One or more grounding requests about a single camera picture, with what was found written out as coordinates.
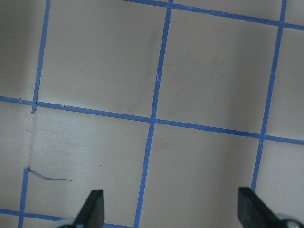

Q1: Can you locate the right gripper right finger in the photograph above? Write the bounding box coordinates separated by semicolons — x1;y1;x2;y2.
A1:
237;187;285;228

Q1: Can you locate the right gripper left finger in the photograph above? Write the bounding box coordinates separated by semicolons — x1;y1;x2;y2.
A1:
72;190;105;228

